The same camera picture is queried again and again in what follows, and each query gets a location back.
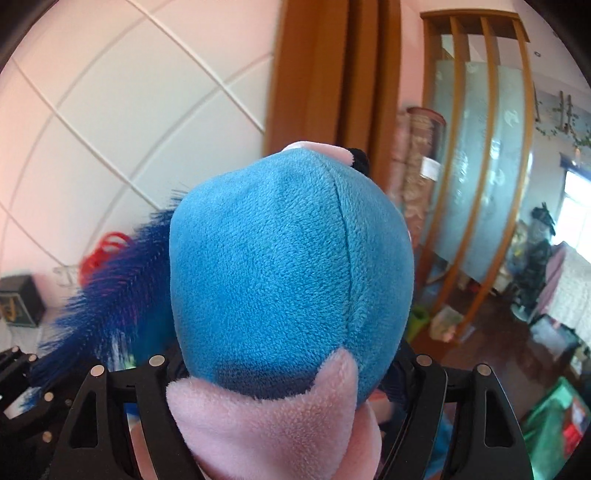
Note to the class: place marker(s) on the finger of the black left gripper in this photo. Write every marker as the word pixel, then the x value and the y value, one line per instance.
pixel 29 413

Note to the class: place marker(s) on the dark gift box gold ribbon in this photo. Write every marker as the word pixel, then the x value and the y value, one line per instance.
pixel 21 303

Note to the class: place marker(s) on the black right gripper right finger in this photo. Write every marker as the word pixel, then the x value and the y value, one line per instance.
pixel 459 419

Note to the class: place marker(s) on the rolled floral fabric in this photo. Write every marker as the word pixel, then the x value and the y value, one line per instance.
pixel 415 168

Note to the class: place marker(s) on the blue bristle brush duster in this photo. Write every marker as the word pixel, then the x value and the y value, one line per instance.
pixel 122 313

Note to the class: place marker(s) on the wooden headboard frame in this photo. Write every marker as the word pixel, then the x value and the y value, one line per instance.
pixel 336 77

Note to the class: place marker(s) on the wooden glass partition screen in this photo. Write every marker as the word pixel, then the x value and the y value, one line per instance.
pixel 479 98

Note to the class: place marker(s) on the blue pink pig plush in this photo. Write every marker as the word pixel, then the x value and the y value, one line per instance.
pixel 291 282

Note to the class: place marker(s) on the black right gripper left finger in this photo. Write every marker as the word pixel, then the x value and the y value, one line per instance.
pixel 95 442

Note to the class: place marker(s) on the red plastic toy suitcase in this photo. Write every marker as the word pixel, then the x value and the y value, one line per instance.
pixel 107 246

